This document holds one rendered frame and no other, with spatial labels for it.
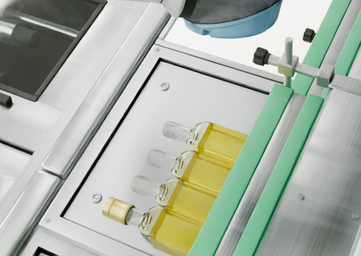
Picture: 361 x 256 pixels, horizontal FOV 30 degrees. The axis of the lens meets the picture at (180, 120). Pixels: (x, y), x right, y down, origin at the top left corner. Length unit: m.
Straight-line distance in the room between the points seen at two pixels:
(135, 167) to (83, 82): 0.27
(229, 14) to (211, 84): 0.61
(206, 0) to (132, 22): 0.80
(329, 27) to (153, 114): 0.39
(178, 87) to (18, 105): 0.36
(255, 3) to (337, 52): 0.46
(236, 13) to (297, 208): 0.29
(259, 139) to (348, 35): 0.34
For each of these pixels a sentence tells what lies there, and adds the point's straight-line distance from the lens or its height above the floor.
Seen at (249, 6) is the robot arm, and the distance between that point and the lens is 0.79.
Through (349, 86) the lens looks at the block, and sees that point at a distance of 1.03.
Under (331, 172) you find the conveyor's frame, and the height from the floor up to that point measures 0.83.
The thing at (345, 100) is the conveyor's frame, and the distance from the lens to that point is 1.02.
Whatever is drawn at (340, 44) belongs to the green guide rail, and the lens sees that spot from 1.24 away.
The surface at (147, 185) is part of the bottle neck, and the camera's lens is 1.12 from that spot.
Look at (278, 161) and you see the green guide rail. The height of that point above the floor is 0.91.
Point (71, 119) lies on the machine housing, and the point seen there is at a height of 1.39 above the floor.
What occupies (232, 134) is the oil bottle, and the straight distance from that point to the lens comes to 1.13.
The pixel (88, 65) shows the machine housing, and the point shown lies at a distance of 1.53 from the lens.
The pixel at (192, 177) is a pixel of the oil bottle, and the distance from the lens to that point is 1.10.
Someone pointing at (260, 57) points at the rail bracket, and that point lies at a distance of 1.06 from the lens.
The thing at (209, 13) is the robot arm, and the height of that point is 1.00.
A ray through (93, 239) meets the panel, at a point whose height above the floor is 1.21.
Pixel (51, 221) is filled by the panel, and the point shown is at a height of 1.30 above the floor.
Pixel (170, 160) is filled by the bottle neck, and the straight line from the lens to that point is 1.14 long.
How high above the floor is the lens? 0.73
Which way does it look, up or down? 20 degrees up
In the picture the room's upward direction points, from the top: 71 degrees counter-clockwise
